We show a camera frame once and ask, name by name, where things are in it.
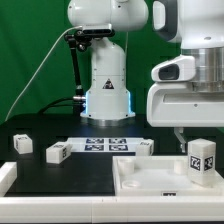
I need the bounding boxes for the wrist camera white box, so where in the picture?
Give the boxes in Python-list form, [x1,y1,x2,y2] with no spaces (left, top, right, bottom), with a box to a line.
[151,55,196,82]

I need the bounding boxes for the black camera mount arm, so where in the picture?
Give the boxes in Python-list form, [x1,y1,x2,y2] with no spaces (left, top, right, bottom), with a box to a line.
[64,33,85,115]

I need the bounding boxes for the white fence wall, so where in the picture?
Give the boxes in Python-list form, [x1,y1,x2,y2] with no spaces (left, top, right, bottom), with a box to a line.
[0,196,224,223]
[0,162,17,197]

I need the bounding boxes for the white front fence wall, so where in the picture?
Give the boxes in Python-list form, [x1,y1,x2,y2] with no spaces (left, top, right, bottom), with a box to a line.
[0,196,224,223]

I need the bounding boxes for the white left fence wall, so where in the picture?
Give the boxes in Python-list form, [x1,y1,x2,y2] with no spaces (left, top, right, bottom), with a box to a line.
[0,162,17,197]

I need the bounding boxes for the tag marker sheet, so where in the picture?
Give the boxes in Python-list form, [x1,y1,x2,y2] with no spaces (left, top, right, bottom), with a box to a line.
[67,137,142,152]

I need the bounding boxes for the mounted grey camera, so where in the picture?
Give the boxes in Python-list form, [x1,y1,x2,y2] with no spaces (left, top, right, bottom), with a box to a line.
[82,24,114,37]

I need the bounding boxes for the white square table top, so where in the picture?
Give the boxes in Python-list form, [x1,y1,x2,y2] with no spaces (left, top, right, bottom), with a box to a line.
[112,156,224,197]

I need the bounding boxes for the white camera cable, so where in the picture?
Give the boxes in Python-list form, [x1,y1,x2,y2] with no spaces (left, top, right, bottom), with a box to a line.
[4,25,84,122]

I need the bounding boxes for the black base cables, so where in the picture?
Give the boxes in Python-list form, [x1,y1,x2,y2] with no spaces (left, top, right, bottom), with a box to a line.
[38,97,84,115]

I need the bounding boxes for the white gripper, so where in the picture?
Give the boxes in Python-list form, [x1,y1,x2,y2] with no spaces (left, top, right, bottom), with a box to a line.
[146,82,224,153]

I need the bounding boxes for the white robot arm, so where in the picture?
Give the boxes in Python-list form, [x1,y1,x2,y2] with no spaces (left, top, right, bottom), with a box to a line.
[68,0,224,136]

